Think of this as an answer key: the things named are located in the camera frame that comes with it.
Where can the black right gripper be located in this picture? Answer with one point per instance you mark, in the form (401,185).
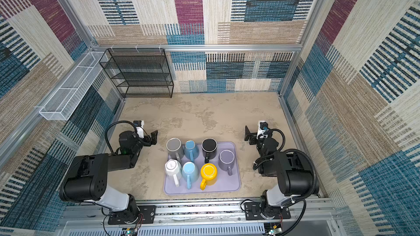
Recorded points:
(254,135)

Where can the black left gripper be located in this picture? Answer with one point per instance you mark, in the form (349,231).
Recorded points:
(147,139)

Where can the lavender purple mug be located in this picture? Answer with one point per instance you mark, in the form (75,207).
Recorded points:
(226,161)

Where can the black mug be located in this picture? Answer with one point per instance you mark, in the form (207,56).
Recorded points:
(209,149)

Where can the teal blue patterned mug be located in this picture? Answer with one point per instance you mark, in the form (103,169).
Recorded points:
(191,150)

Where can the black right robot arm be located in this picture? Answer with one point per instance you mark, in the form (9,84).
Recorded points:
(294,170)

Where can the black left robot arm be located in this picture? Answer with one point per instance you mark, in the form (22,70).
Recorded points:
(86,179)

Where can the grey mug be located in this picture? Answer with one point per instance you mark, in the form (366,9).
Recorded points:
(175,149)

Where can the white mug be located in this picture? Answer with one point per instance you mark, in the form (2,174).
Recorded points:
(173,169)

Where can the light blue mug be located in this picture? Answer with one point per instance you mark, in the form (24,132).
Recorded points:
(190,173)

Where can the yellow mug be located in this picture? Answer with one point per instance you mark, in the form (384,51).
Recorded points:
(209,175)

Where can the black wire mesh shelf rack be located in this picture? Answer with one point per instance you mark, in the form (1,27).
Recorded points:
(138,73)

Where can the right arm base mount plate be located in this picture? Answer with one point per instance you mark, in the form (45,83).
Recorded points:
(258,211)

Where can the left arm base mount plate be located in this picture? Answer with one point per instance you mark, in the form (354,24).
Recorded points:
(143,214)

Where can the white wire mesh basket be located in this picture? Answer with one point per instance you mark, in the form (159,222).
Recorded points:
(62,104)

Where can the aluminium front rail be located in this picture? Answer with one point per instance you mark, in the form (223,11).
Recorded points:
(204,217)

